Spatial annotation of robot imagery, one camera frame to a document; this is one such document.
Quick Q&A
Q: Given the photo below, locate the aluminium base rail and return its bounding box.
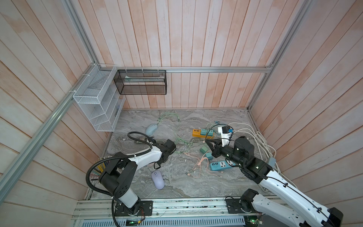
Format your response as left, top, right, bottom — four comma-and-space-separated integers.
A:
71, 197, 232, 220

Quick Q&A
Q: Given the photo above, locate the white wire mesh shelf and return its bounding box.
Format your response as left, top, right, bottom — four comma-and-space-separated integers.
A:
73, 64, 125, 132

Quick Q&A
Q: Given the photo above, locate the black mesh basket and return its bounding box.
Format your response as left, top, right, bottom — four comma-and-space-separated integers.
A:
113, 69, 167, 95

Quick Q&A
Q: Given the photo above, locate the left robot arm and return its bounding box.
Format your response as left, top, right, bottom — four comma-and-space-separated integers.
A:
86, 131, 176, 215

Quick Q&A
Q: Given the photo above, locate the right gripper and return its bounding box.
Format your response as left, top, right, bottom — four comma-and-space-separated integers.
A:
206, 139, 245, 169

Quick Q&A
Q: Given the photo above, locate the lavender wireless mouse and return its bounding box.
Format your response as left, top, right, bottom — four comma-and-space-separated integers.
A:
151, 170, 165, 190

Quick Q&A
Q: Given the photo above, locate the light green USB charger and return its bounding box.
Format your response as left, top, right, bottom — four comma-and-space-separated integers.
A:
199, 146, 209, 154

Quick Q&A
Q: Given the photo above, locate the orange power strip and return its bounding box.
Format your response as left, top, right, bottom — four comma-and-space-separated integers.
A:
192, 129, 215, 139

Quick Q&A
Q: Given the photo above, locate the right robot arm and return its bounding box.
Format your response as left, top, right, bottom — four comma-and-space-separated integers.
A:
206, 136, 343, 227

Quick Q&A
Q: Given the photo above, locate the white power cord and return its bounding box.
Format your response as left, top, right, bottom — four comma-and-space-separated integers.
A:
226, 121, 299, 192

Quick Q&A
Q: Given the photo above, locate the pink pencil cup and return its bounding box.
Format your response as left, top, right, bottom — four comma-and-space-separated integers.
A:
89, 163, 106, 181

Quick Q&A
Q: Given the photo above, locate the blue power strip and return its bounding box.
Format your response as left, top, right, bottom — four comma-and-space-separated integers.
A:
210, 160, 236, 172

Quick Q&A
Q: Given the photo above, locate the pink charging cable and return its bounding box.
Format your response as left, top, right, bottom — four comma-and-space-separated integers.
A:
182, 151, 225, 179

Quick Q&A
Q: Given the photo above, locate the teal USB charger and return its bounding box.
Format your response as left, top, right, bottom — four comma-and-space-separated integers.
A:
205, 152, 214, 160

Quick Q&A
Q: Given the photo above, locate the light blue mouse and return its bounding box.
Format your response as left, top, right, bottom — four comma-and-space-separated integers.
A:
145, 124, 158, 136

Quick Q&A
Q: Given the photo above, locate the green charging cable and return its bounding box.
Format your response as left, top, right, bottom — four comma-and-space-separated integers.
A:
153, 112, 226, 155

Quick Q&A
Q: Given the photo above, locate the teal charger on orange strip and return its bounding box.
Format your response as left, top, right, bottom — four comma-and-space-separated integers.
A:
200, 129, 208, 136

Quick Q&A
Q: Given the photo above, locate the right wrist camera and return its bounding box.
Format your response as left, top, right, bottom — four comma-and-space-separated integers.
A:
218, 125, 233, 147

